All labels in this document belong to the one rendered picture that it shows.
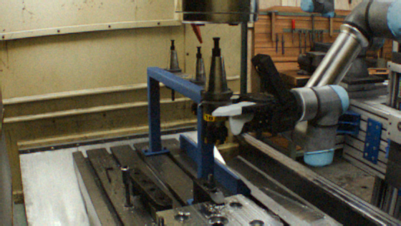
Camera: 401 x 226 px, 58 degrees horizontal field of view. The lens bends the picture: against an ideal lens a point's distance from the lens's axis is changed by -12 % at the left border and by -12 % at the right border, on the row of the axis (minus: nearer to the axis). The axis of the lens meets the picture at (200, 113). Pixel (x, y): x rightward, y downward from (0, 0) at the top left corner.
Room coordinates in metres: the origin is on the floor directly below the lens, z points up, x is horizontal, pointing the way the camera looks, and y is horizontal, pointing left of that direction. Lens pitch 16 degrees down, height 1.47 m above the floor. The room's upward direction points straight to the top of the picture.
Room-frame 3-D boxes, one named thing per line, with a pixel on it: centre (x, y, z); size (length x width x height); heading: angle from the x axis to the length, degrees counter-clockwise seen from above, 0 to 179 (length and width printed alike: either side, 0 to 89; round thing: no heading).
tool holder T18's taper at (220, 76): (0.77, -0.03, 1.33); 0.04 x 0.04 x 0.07
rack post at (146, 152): (1.44, 0.17, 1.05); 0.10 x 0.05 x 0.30; 115
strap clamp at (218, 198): (0.92, -0.02, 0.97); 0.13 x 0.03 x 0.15; 25
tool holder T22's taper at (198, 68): (1.21, 0.00, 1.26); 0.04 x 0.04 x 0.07
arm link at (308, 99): (0.86, -0.22, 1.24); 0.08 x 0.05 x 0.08; 25
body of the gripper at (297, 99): (0.82, -0.15, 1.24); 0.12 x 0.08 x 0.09; 115
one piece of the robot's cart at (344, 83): (1.70, -0.70, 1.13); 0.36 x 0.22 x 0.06; 111
